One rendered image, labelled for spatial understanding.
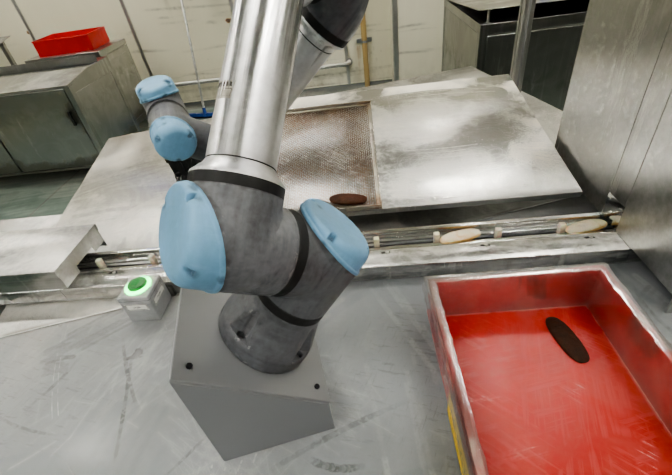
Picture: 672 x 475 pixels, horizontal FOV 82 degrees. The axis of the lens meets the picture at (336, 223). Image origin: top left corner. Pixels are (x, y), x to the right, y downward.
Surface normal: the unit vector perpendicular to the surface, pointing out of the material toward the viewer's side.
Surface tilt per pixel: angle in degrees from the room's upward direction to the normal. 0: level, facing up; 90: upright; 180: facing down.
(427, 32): 90
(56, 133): 89
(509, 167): 10
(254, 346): 56
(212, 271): 95
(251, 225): 64
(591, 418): 0
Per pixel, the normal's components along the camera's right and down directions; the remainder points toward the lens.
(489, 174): -0.12, -0.67
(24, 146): -0.03, 0.61
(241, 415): 0.22, 0.57
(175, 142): 0.40, 0.64
